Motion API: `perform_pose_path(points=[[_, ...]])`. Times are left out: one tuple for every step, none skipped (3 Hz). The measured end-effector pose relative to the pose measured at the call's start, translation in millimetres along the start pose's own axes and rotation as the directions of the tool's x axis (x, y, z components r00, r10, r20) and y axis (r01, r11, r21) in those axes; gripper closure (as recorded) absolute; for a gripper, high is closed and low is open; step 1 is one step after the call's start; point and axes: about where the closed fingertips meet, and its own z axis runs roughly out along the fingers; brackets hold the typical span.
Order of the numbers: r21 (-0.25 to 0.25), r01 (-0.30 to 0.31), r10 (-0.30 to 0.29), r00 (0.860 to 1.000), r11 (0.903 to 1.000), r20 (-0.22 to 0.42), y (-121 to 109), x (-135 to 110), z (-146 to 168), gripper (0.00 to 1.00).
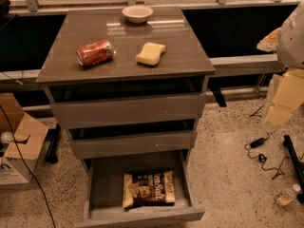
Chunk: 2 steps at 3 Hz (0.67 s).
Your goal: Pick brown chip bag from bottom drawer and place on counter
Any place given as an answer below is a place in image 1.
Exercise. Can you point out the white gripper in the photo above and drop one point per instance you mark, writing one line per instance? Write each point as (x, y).
(292, 43)

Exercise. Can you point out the red soda can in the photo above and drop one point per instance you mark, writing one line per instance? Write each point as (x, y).
(95, 53)

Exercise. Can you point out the brown sea salt chip bag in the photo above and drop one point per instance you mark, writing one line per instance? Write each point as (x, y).
(148, 189)

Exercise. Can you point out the grey drawer cabinet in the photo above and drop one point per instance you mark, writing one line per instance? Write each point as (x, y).
(182, 69)

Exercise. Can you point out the top grey drawer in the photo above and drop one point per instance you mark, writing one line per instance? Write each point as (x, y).
(141, 110)

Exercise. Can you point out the grey drawer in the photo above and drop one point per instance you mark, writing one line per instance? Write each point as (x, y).
(141, 110)
(137, 144)

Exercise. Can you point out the open bottom drawer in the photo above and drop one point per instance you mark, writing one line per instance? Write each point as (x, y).
(104, 200)

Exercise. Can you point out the middle grey drawer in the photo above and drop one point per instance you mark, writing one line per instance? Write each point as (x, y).
(137, 144)

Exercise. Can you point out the black metal bar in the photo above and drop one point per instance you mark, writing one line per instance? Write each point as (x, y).
(298, 166)

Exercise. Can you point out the clear plastic bottle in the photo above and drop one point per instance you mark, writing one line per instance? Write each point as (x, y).
(287, 195)

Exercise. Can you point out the yellow sponge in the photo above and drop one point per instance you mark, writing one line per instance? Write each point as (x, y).
(150, 54)

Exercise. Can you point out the white bowl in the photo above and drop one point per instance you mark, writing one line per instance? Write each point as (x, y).
(137, 14)

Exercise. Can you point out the black stand foot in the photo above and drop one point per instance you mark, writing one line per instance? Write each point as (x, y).
(53, 137)

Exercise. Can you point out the cardboard box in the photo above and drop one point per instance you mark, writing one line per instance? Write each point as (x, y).
(23, 137)

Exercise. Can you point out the grey window rail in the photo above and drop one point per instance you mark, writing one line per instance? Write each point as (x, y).
(225, 66)

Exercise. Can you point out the black power adapter with cable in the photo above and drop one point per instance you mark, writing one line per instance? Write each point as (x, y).
(261, 157)

